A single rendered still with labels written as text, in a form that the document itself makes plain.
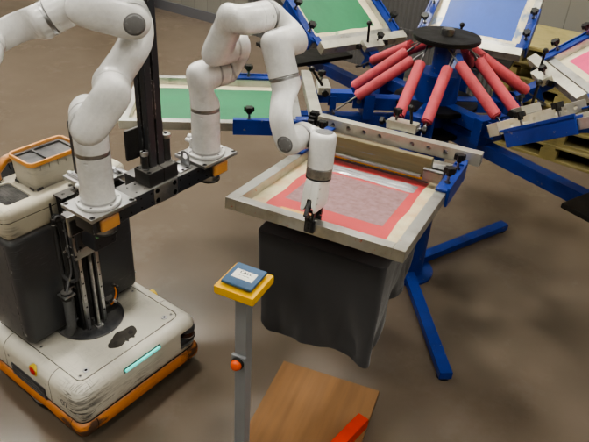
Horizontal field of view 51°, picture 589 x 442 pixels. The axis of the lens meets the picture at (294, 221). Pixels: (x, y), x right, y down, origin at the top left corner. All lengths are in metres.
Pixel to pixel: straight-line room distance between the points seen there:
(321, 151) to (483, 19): 2.27
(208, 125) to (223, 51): 0.27
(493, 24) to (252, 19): 2.24
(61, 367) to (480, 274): 2.27
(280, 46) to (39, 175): 1.09
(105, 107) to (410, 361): 1.95
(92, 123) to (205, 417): 1.48
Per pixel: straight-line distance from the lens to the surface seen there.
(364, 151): 2.34
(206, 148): 2.06
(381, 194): 2.17
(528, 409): 2.99
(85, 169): 1.77
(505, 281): 3.69
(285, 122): 1.69
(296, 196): 2.07
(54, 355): 2.65
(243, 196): 1.95
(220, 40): 1.87
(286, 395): 2.76
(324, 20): 3.55
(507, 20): 3.84
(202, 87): 1.97
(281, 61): 1.72
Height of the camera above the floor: 2.07
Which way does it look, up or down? 32 degrees down
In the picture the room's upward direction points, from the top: 4 degrees clockwise
